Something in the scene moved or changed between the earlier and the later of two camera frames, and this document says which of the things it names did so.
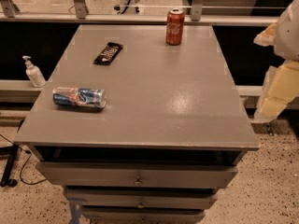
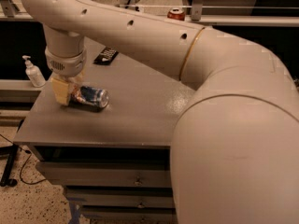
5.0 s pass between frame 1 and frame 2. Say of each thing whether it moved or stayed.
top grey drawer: stayed
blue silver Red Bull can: stayed
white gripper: moved
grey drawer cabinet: stayed
